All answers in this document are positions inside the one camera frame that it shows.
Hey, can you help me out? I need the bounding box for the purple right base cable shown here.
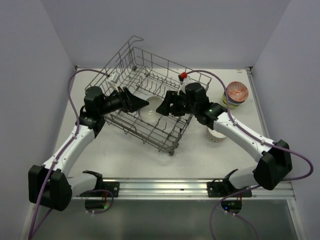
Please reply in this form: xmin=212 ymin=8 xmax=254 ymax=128
xmin=209 ymin=184 xmax=261 ymax=240

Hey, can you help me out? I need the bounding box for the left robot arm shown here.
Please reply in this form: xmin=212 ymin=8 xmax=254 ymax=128
xmin=28 ymin=86 xmax=149 ymax=211

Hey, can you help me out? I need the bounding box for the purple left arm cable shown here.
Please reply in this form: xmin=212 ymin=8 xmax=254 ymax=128
xmin=27 ymin=69 xmax=111 ymax=240

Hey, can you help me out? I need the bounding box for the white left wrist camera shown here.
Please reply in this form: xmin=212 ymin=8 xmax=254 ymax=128
xmin=106 ymin=72 xmax=120 ymax=90

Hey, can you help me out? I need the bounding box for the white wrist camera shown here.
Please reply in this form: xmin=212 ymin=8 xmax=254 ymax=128
xmin=106 ymin=72 xmax=120 ymax=90
xmin=177 ymin=72 xmax=192 ymax=95

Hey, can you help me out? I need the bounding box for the aluminium mounting rail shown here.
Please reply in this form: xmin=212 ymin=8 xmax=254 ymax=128
xmin=33 ymin=177 xmax=293 ymax=201

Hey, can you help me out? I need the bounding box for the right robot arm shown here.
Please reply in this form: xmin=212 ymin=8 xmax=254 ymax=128
xmin=156 ymin=83 xmax=292 ymax=197

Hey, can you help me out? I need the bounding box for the white bowl with dark stripes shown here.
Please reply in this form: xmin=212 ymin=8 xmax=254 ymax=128
xmin=206 ymin=128 xmax=226 ymax=144

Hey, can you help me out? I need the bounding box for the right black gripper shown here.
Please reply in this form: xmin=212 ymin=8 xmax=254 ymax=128
xmin=156 ymin=89 xmax=198 ymax=116

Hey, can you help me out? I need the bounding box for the lime green bowl front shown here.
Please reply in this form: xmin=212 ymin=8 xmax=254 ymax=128
xmin=221 ymin=100 xmax=240 ymax=110

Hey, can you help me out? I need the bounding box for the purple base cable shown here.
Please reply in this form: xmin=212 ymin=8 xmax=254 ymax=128
xmin=209 ymin=184 xmax=261 ymax=240
xmin=86 ymin=190 xmax=116 ymax=215

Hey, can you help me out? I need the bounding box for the lime green bowl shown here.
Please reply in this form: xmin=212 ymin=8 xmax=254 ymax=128
xmin=221 ymin=100 xmax=240 ymax=110
xmin=222 ymin=93 xmax=228 ymax=105

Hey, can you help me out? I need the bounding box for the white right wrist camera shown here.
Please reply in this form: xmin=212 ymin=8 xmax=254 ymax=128
xmin=177 ymin=72 xmax=192 ymax=95

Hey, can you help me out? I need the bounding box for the grey wire dish rack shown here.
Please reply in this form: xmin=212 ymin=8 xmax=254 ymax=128
xmin=84 ymin=34 xmax=213 ymax=156

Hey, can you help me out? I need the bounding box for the blue floral pattern bowl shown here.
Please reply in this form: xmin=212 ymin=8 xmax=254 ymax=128
xmin=223 ymin=93 xmax=242 ymax=107

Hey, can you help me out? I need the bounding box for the red lattice pattern bowl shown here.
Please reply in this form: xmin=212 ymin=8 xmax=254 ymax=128
xmin=223 ymin=94 xmax=245 ymax=106

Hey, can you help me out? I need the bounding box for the blue zigzag pattern bowl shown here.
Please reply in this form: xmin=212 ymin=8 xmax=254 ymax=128
xmin=226 ymin=81 xmax=249 ymax=101

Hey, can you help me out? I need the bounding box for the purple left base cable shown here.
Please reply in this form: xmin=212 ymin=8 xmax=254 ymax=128
xmin=86 ymin=190 xmax=116 ymax=215

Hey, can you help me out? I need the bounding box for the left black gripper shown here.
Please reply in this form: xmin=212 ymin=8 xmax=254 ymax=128
xmin=98 ymin=86 xmax=148 ymax=116

